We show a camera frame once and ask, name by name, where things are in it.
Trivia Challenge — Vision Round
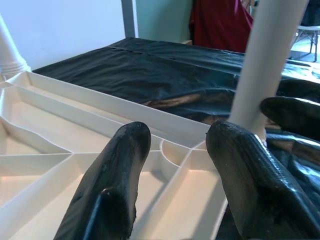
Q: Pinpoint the white plastic table top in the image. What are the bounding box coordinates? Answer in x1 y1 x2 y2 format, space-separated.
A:
0 71 230 240

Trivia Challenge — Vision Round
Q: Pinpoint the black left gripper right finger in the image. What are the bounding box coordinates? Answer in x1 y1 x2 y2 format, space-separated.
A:
205 120 320 240

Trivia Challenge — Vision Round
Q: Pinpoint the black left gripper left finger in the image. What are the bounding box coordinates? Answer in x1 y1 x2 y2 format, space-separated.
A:
53 121 152 240

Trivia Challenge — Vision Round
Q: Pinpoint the white plastic table leg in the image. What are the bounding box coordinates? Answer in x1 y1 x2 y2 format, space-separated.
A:
229 0 310 137
0 13 32 76

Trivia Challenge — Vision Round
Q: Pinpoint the dark red cloth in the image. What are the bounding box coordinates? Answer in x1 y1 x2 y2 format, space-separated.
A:
189 0 255 53

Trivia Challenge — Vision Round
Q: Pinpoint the black plastic table cover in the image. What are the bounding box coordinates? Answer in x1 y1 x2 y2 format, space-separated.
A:
32 36 320 240

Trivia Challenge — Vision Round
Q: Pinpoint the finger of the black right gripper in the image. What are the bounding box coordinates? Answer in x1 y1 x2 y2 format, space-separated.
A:
259 96 320 141
276 79 320 100

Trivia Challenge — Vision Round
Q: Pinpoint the grey door frame post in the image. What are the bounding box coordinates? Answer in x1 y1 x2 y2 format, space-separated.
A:
121 0 139 38

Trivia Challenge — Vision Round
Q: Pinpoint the white shell chair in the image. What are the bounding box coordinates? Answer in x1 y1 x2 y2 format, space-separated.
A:
296 23 320 62

